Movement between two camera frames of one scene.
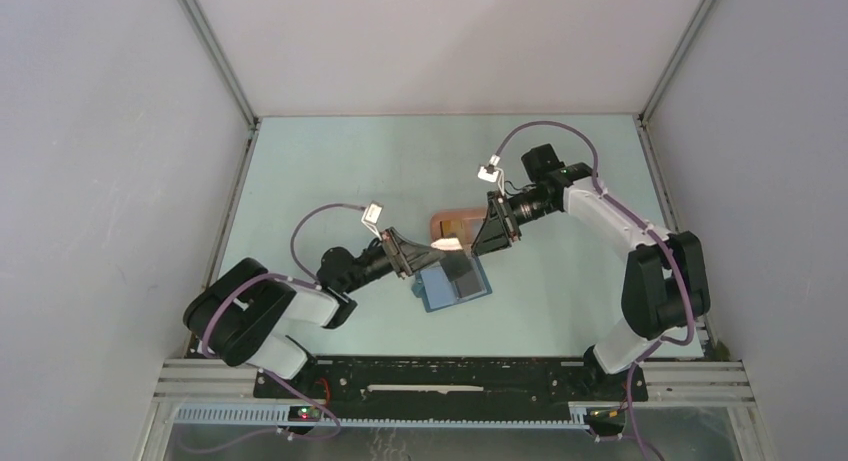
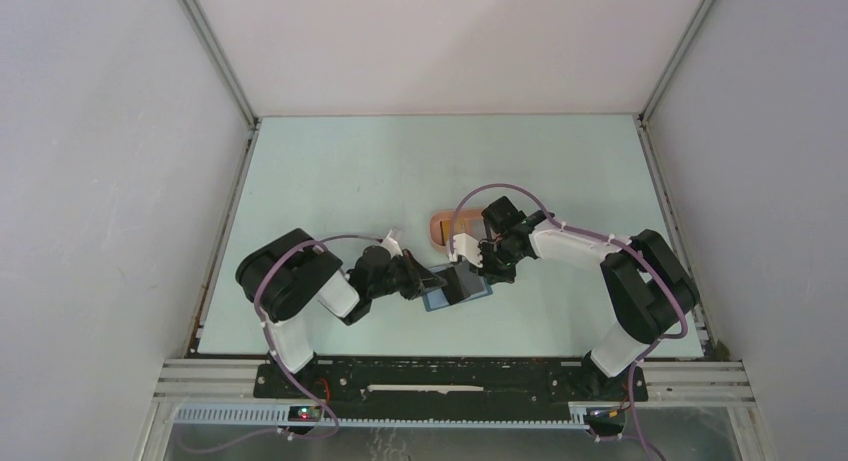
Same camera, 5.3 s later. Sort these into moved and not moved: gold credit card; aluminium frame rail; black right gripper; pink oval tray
Moved: black right gripper
Not moved: pink oval tray; gold credit card; aluminium frame rail
